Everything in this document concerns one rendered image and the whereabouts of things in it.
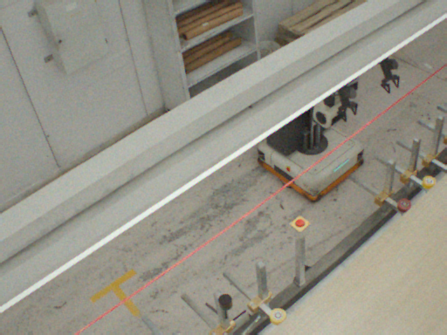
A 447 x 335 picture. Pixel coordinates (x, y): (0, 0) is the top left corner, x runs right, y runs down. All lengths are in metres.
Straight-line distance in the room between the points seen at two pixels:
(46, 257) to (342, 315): 1.78
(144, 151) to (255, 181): 3.36
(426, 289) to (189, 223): 2.12
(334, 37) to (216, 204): 3.05
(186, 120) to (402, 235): 1.97
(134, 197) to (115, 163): 0.09
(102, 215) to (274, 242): 2.96
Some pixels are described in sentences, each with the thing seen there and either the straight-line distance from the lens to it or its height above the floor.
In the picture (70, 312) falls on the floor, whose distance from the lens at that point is 4.01.
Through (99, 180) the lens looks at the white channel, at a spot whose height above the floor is 2.46.
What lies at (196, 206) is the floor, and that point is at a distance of 4.35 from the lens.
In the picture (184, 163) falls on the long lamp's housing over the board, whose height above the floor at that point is 2.37.
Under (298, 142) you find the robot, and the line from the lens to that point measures 4.21.
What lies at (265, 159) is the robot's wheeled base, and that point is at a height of 0.18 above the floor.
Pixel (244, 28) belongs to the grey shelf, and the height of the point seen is 0.65.
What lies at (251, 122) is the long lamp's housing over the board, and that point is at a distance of 1.29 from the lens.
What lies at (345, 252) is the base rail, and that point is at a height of 0.70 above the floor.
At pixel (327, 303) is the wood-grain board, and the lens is 2.68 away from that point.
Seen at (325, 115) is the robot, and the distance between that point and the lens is 3.85.
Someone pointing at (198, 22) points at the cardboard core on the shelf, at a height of 0.97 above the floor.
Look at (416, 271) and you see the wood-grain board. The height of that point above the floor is 0.90.
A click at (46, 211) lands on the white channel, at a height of 2.46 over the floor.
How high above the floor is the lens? 3.19
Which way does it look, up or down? 43 degrees down
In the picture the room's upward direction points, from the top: 10 degrees counter-clockwise
